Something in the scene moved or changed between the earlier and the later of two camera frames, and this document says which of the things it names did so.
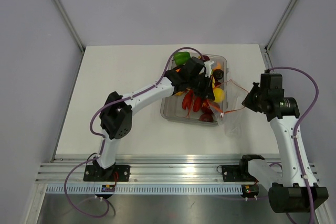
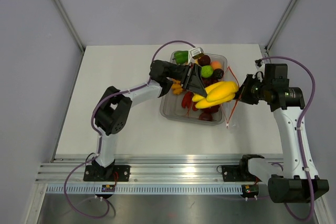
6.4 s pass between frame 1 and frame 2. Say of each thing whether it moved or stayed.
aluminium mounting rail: stayed
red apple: moved
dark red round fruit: stayed
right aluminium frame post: stayed
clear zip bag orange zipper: moved
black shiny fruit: stayed
